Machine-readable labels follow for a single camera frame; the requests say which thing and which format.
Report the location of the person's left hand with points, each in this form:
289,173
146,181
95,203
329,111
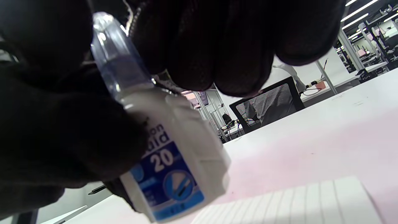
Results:
62,133

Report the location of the person's right hand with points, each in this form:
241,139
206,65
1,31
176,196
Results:
224,40

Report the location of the white correction fluid bottle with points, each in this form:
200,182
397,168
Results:
186,146

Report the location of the lined paper with black text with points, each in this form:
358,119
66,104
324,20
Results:
295,202

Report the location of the large raised monitor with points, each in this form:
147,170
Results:
203,98

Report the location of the black mesh office chair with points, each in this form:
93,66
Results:
297,96

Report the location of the thin grey metal post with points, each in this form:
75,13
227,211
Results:
326,76

